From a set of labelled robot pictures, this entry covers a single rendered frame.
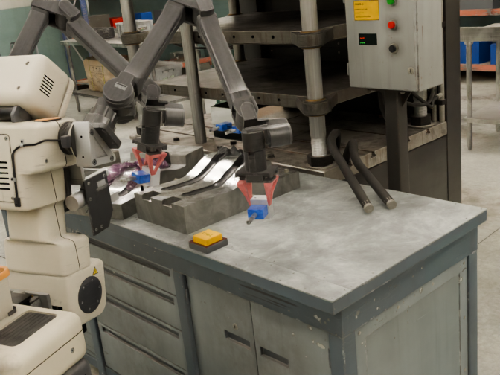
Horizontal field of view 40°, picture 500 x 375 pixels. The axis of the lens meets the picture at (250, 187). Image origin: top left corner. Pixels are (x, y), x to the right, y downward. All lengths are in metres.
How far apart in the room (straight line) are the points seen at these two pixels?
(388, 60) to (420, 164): 0.73
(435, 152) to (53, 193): 1.85
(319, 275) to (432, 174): 1.55
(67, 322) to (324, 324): 0.62
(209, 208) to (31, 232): 0.54
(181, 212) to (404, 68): 0.94
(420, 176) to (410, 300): 1.26
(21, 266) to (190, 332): 0.58
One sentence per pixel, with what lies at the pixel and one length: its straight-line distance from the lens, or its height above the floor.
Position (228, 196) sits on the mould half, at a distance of 2.16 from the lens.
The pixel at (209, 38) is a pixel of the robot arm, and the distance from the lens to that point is 1.95.
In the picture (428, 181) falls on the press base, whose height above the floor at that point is 0.55.
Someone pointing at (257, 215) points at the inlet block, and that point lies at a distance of 1.79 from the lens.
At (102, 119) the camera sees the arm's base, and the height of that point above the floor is 1.22.
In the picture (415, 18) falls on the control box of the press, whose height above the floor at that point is 1.32.
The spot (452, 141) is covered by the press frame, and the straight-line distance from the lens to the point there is 3.30.
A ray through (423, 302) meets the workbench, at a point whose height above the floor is 0.61.
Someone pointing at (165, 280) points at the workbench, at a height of 0.61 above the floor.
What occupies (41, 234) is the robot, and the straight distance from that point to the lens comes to 1.90.
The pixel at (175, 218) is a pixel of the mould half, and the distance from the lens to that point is 2.11.
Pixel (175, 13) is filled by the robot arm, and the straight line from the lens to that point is 2.00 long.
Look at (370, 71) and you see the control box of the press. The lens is 2.56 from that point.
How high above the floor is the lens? 1.55
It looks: 18 degrees down
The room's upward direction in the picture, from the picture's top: 6 degrees counter-clockwise
